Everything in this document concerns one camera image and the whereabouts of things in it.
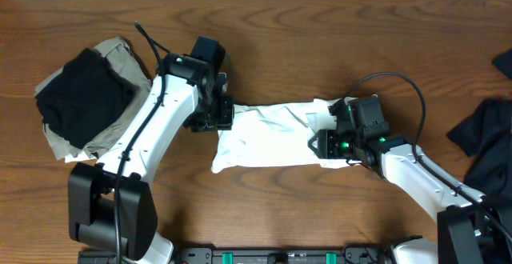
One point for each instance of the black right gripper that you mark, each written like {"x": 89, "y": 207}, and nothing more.
{"x": 324, "y": 144}

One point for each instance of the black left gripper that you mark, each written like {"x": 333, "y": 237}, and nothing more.
{"x": 223, "y": 112}

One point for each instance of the white t-shirt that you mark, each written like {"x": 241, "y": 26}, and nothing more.
{"x": 275, "y": 135}

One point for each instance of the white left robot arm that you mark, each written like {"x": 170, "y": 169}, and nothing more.
{"x": 110, "y": 203}

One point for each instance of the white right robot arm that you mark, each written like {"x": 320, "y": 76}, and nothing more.
{"x": 472, "y": 227}

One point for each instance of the grey-green folded garment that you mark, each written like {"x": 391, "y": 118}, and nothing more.
{"x": 119, "y": 54}

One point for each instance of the black folded garment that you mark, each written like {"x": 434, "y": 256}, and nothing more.
{"x": 84, "y": 99}

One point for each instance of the black cloth pile at right edge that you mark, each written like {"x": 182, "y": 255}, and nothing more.
{"x": 486, "y": 136}

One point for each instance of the white folded garment under pile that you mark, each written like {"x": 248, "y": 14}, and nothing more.
{"x": 81, "y": 157}

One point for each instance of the dark object at right edge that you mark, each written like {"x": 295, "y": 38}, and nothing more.
{"x": 503, "y": 63}

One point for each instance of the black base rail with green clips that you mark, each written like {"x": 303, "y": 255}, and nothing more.
{"x": 346, "y": 255}

